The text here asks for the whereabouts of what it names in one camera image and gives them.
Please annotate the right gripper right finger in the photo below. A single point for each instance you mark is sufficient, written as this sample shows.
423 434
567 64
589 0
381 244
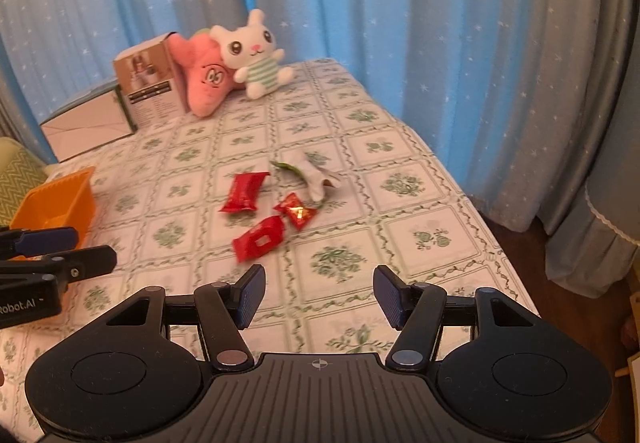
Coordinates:
415 311

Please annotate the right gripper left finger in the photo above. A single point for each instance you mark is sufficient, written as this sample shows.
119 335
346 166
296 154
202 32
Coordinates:
223 311

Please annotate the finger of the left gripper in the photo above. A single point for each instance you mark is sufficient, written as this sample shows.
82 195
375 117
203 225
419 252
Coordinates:
32 242
75 262

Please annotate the red double-happiness snack packet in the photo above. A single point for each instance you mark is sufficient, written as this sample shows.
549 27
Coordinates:
262 238

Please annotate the small red gold candy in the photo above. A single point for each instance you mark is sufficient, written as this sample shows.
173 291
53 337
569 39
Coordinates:
296 211

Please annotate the red pillow snack packet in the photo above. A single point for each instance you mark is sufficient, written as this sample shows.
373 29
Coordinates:
244 191

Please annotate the white green snack bag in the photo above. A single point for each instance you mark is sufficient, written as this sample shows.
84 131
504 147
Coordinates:
316 179

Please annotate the orange plastic tray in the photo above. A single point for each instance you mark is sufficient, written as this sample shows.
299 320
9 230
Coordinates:
66 201

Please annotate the green zigzag cushion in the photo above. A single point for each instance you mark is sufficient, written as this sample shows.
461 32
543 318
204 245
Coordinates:
11 196

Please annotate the long white cardboard box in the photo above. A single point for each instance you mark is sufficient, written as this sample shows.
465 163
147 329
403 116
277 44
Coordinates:
94 119

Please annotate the floral checked tablecloth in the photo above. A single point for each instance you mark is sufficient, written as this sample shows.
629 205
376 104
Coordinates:
158 198

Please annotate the grey lace-trimmed cover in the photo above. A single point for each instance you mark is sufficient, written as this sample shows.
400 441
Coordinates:
598 241

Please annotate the small product cardboard box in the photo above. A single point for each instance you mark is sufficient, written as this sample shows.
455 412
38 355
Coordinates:
151 82

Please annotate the pink star plush toy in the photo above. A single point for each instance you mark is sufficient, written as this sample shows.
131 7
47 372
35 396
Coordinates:
208 80

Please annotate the white bunny plush toy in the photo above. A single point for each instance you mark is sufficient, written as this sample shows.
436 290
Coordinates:
251 53

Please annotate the blue star curtain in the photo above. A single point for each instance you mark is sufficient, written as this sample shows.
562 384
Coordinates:
513 95

